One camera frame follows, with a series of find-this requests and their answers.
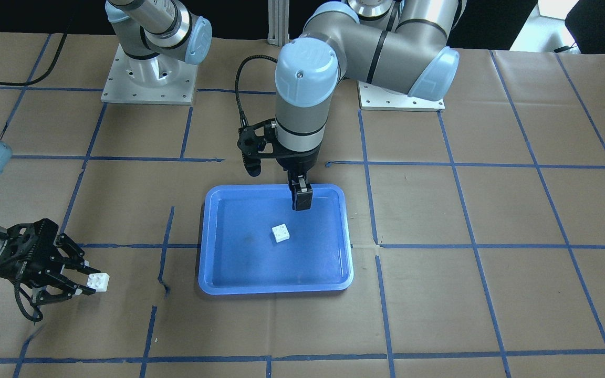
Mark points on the blue plastic tray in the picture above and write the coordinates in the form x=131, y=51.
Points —
x=239, y=256

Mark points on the aluminium frame post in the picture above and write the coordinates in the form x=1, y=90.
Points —
x=278, y=22

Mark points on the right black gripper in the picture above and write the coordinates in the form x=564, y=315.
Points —
x=4, y=255

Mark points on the white block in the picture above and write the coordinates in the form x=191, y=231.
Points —
x=98, y=281
x=280, y=233

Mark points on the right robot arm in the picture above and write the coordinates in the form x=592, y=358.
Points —
x=109, y=175

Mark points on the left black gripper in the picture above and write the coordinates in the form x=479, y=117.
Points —
x=298, y=161

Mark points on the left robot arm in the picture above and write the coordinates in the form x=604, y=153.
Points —
x=396, y=45

